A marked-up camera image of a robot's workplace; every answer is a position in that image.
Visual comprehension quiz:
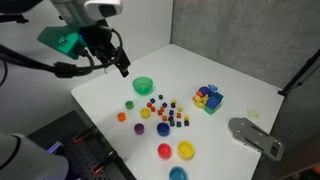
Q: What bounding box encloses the grey metal mounting plate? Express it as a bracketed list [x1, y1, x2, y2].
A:
[227, 117, 285, 162]

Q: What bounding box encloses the small purple cup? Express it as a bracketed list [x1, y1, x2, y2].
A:
[133, 122, 146, 136]

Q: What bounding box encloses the colourful toy block cluster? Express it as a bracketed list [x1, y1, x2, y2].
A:
[192, 83, 225, 116]

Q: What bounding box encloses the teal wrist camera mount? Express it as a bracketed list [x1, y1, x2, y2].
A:
[37, 25, 88, 61]

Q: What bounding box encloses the dark blue cup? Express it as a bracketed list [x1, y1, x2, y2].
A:
[156, 122, 171, 137]

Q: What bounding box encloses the small orange cup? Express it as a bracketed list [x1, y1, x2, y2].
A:
[116, 111, 127, 123]

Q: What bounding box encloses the yellow bowl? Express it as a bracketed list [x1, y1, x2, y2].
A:
[176, 140, 196, 160]

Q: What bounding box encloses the large green translucent bowl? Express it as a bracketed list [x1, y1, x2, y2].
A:
[131, 76, 154, 96]

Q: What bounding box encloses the black perforated board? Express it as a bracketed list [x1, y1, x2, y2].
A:
[26, 110, 138, 180]

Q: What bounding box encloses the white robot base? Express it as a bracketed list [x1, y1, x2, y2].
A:
[0, 132, 70, 180]

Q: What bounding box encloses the small green cup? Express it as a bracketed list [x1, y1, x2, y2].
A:
[124, 100, 135, 111]

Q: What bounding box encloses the light blue bowl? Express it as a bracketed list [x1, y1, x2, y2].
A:
[168, 165, 189, 180]

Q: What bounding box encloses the red cup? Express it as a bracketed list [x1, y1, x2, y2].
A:
[157, 142, 173, 160]

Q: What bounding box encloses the small yellow cup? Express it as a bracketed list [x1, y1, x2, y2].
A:
[139, 107, 152, 120]

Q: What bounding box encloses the black orange clamp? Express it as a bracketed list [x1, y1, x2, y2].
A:
[91, 150, 119, 176]
[72, 124, 98, 144]

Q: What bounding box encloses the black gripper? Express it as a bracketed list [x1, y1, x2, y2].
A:
[79, 19, 132, 79]

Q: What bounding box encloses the black tripod stand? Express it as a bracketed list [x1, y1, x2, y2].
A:
[277, 48, 320, 98]

